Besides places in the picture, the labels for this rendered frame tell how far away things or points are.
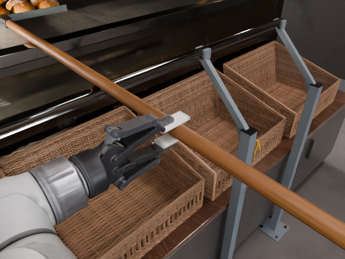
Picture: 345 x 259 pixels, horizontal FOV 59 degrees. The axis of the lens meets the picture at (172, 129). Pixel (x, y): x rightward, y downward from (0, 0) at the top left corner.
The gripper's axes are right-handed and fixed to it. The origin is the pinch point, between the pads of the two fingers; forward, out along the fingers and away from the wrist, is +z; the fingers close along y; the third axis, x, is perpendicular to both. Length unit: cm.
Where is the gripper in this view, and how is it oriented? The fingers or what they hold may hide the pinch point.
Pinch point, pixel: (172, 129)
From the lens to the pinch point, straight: 59.2
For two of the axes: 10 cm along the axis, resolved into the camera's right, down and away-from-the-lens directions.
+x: 6.7, 4.3, -6.0
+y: 0.0, 8.2, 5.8
